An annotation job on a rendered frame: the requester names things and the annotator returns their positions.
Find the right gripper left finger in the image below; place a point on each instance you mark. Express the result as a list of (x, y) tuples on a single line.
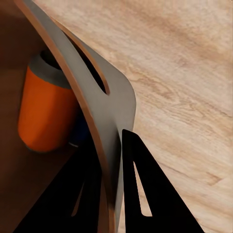
[(52, 212)]

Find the can of soda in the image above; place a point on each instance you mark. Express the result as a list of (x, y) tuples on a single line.
[(81, 129), (49, 107)]

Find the trash can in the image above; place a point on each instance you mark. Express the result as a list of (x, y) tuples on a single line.
[(25, 29)]

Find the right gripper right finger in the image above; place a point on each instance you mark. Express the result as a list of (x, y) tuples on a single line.
[(169, 213)]

